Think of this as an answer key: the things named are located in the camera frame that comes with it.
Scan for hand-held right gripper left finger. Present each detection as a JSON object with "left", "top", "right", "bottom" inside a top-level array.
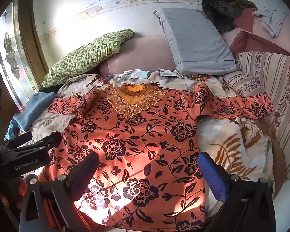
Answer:
[{"left": 19, "top": 151, "right": 100, "bottom": 232}]

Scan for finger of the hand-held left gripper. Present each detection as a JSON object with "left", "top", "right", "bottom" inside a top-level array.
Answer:
[
  {"left": 26, "top": 131, "right": 62, "bottom": 151},
  {"left": 0, "top": 132, "right": 33, "bottom": 150}
]

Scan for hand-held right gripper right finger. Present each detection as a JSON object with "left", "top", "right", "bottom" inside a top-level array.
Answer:
[{"left": 198, "top": 151, "right": 277, "bottom": 232}]

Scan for orange floral shirt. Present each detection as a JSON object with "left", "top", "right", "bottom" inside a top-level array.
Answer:
[{"left": 37, "top": 82, "right": 275, "bottom": 231}]

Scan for teal patterned cloth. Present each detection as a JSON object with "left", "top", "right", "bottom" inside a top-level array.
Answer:
[{"left": 4, "top": 120, "right": 20, "bottom": 141}]

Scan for blue folded cloth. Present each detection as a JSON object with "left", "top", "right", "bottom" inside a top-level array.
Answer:
[{"left": 13, "top": 92, "right": 56, "bottom": 131}]

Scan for leaf-printed blanket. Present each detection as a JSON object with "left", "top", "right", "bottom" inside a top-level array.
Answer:
[{"left": 30, "top": 71, "right": 272, "bottom": 232}]

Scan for dark cloth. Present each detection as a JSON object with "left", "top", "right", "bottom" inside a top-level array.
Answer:
[{"left": 38, "top": 85, "right": 58, "bottom": 94}]

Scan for green patterned pillow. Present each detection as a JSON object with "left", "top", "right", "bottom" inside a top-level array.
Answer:
[{"left": 41, "top": 29, "right": 134, "bottom": 89}]

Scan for white gloves with teal cuff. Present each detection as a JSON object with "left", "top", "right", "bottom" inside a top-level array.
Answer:
[{"left": 119, "top": 70, "right": 151, "bottom": 80}]

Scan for small white cloth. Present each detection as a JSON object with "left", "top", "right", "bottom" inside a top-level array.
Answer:
[{"left": 159, "top": 68, "right": 188, "bottom": 78}]

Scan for striped floral bed cover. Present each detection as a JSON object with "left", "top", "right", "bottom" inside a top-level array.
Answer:
[{"left": 223, "top": 51, "right": 290, "bottom": 184}]

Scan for mauve bed sheet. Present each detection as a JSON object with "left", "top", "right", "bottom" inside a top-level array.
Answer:
[{"left": 99, "top": 32, "right": 177, "bottom": 75}]

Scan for grey pillow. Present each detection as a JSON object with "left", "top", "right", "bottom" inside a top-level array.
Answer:
[{"left": 153, "top": 7, "right": 241, "bottom": 76}]

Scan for maroon and pink blanket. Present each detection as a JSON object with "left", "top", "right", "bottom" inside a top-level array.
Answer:
[{"left": 222, "top": 7, "right": 290, "bottom": 58}]

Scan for white crumpled cloth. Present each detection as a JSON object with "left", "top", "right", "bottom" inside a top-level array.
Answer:
[{"left": 252, "top": 8, "right": 288, "bottom": 37}]

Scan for wooden window frame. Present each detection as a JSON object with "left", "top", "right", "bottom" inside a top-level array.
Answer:
[{"left": 17, "top": 0, "right": 49, "bottom": 89}]

